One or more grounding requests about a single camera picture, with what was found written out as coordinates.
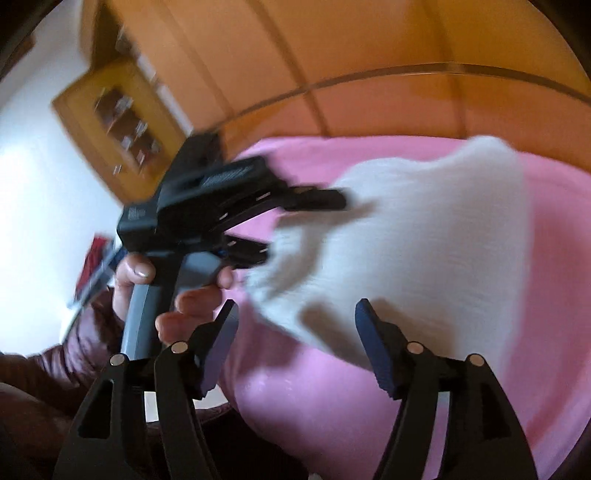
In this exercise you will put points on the wooden wall cabinet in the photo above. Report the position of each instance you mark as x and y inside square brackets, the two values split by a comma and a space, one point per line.
[92, 110]

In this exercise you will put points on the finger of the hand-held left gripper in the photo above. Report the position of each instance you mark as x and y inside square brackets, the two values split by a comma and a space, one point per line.
[314, 198]
[249, 251]

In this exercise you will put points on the wooden wardrobe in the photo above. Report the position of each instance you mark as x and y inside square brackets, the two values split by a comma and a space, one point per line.
[369, 55]

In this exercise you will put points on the person's left hand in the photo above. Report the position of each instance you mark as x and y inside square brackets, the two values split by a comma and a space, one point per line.
[194, 307]

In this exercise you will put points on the red box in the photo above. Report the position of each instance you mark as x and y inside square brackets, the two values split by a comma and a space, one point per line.
[94, 263]

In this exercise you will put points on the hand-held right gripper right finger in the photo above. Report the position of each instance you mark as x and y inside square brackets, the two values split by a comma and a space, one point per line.
[374, 350]

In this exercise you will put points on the pink blanket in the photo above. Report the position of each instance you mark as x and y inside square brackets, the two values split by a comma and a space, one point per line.
[323, 415]

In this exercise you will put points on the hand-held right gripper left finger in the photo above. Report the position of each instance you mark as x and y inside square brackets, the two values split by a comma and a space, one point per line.
[220, 346]

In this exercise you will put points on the white knitted garment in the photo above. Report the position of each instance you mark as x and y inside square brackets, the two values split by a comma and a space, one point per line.
[415, 254]

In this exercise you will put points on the person's left forearm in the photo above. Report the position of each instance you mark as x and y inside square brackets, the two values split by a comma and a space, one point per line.
[69, 355]

